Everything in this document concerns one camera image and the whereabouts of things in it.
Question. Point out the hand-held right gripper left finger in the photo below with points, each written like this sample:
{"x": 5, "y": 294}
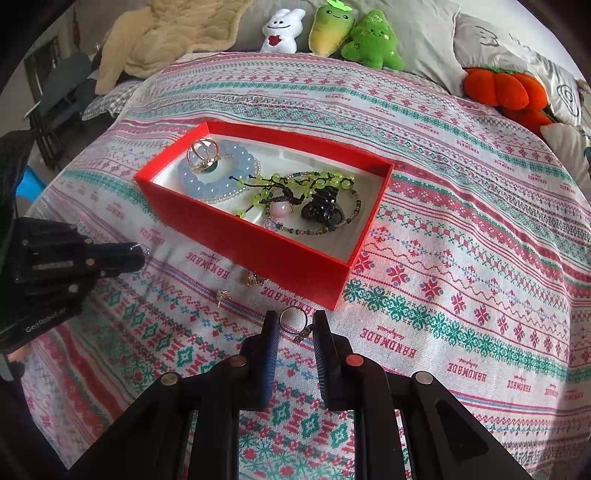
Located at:
{"x": 270, "y": 360}

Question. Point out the blue plastic object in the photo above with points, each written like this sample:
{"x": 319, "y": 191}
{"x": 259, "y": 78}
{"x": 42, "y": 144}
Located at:
{"x": 27, "y": 184}

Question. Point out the white deer print pillow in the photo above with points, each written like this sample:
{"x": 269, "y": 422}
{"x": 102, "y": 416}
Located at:
{"x": 568, "y": 147}

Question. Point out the yellow green carrot plush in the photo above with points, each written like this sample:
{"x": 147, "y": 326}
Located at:
{"x": 330, "y": 30}

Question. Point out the black hair claw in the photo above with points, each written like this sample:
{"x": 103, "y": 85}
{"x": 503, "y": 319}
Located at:
{"x": 318, "y": 207}

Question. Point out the grey checked sheet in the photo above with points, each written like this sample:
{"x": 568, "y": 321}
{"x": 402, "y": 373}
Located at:
{"x": 106, "y": 101}

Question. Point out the red cardboard box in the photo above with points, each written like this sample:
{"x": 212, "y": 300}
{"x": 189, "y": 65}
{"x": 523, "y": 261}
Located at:
{"x": 300, "y": 272}

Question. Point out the orange pumpkin plush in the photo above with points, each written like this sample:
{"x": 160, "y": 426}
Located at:
{"x": 498, "y": 87}

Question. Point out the patterned woven bedspread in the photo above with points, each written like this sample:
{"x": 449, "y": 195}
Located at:
{"x": 461, "y": 277}

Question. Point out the dark chair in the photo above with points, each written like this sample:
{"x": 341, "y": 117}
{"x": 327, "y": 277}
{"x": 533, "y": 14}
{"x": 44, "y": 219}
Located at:
{"x": 64, "y": 78}

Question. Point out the small stud earring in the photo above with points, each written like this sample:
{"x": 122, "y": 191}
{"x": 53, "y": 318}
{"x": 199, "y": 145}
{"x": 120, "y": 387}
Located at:
{"x": 223, "y": 295}

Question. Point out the beige fleece blanket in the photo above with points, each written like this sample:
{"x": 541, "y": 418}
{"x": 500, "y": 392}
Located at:
{"x": 175, "y": 37}

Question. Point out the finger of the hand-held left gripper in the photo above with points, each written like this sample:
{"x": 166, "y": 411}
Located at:
{"x": 115, "y": 251}
{"x": 115, "y": 268}

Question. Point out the small gold earring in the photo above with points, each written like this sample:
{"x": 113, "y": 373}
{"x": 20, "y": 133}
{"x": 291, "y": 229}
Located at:
{"x": 254, "y": 278}

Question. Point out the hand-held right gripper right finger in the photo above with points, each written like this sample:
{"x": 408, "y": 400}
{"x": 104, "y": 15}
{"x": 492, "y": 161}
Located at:
{"x": 323, "y": 360}

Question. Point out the grey printed pillow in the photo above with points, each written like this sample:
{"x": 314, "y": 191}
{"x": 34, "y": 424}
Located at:
{"x": 508, "y": 46}

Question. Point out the white bunny plush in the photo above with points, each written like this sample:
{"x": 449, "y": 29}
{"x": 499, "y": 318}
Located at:
{"x": 279, "y": 34}

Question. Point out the green tree plush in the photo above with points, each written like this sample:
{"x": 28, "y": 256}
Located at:
{"x": 371, "y": 41}

